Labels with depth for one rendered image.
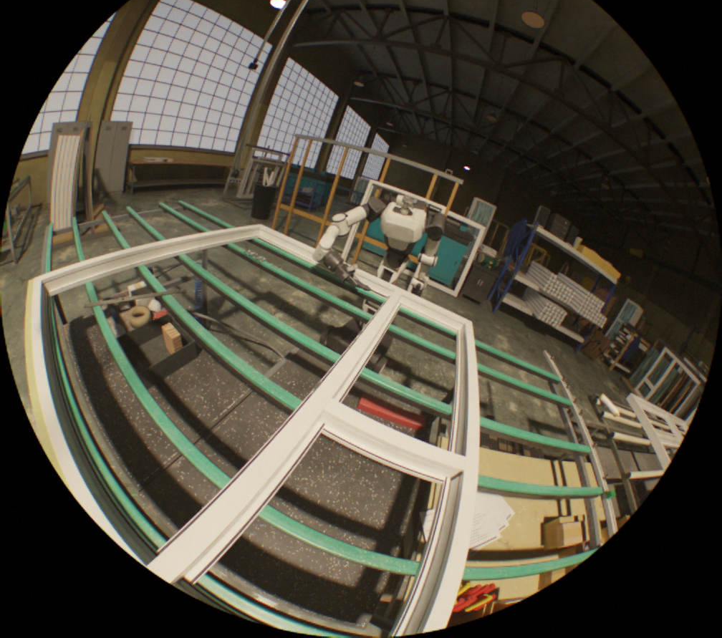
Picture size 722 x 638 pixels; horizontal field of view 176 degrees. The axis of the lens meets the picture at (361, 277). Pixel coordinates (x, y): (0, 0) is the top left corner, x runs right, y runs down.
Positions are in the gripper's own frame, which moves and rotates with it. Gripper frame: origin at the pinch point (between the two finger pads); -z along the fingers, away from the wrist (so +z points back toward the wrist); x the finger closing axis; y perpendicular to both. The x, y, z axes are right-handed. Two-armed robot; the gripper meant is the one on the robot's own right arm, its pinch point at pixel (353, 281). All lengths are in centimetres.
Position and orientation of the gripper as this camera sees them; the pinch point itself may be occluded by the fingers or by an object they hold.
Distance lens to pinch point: 118.6
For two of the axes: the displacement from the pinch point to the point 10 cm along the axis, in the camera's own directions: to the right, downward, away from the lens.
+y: -5.9, 6.8, 4.4
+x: 3.7, -2.7, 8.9
